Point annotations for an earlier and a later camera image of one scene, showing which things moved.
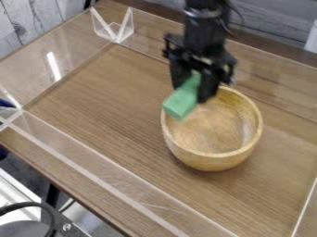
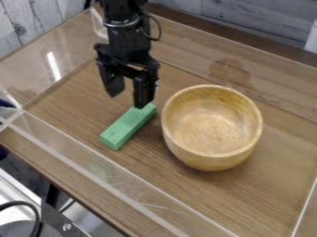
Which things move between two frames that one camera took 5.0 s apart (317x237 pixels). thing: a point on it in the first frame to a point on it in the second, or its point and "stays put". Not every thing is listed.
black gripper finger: [181, 69] to [113, 80]
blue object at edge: [7, 103] stays put
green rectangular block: [179, 104] to [126, 126]
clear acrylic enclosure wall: [183, 116] stays put
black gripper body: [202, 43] to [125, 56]
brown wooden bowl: [214, 137] stays put
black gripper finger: [209, 83] to [143, 88]
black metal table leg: [52, 195] stays put
